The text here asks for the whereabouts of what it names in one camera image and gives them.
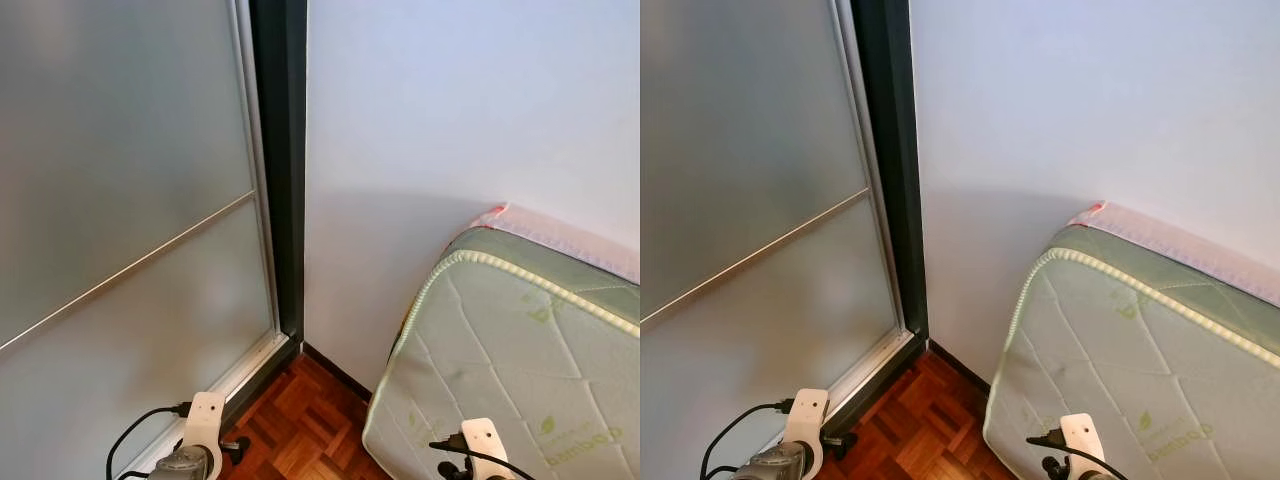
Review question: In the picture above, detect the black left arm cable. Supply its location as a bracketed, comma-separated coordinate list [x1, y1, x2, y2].
[106, 402, 193, 480]
[700, 398, 796, 480]

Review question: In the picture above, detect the dark door frame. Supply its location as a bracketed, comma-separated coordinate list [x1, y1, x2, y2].
[820, 0, 931, 441]
[222, 0, 309, 431]

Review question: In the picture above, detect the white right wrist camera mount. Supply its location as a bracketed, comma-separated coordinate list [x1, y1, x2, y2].
[460, 418, 513, 480]
[1058, 413, 1109, 480]

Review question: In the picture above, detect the white quilted bamboo mattress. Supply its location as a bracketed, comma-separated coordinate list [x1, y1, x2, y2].
[983, 225, 1280, 480]
[362, 225, 641, 480]

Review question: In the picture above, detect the dark wall baseboard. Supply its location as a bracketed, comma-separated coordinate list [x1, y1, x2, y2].
[302, 343, 375, 401]
[928, 340, 996, 386]

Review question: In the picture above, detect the pink wrapped board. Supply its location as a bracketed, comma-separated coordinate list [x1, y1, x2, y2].
[470, 203, 641, 286]
[1068, 202, 1280, 306]

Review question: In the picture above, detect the frosted glass sliding door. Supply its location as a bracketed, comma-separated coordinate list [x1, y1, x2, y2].
[0, 0, 284, 480]
[640, 0, 913, 480]

